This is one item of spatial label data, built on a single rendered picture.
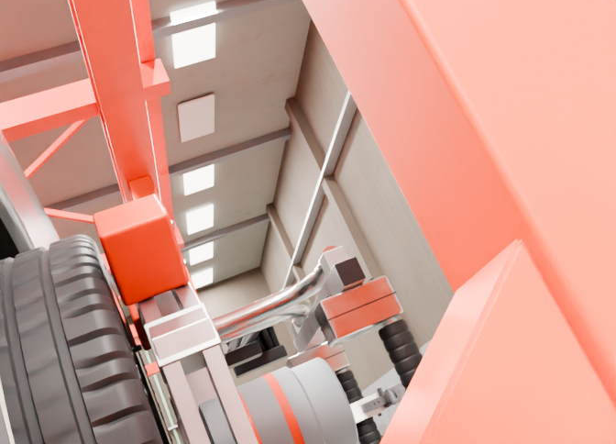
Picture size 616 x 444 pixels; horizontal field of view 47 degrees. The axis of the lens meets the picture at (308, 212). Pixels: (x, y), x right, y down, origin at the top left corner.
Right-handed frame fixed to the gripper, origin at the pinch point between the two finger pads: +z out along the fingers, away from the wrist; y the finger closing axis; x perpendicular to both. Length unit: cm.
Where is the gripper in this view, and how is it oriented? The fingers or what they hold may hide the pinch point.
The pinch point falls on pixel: (357, 412)
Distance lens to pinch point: 118.2
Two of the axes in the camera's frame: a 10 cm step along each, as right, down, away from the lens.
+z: -9.1, 3.3, -2.7
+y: -1.3, 3.8, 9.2
